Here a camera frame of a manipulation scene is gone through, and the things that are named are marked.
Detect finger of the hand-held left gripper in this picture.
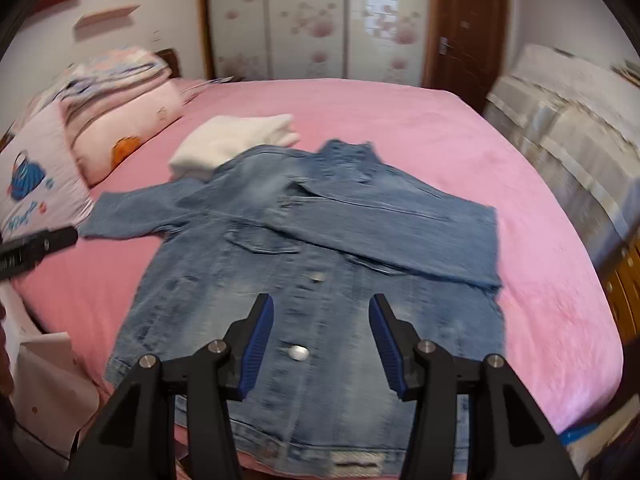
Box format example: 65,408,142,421
0,226,78,278

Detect pink cartoon pillows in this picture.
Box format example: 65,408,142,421
60,80,186,188

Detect dark wooden headboard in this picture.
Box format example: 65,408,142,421
155,47,183,81

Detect floral wardrobe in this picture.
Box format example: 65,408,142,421
200,0,441,86

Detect pink pillow with blue print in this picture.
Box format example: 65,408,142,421
0,105,96,243

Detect pale cardboard box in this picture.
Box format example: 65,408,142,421
10,332,116,461

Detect blue flat item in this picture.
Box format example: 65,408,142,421
560,422,608,448

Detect blue denim jacket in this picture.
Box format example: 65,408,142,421
79,140,506,471

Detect pink bed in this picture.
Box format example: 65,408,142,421
10,77,626,461

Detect floral folded quilt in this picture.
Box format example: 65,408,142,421
45,46,171,106

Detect pink wall shelf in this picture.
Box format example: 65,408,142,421
74,5,141,31

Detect brown wooden door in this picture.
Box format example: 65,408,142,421
422,0,511,111

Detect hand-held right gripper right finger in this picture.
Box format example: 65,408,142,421
368,294,576,480

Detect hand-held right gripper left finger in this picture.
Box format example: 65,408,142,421
65,292,275,480

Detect white folded garment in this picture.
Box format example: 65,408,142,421
168,114,301,182

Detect wooden cabinet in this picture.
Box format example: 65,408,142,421
597,235,640,346

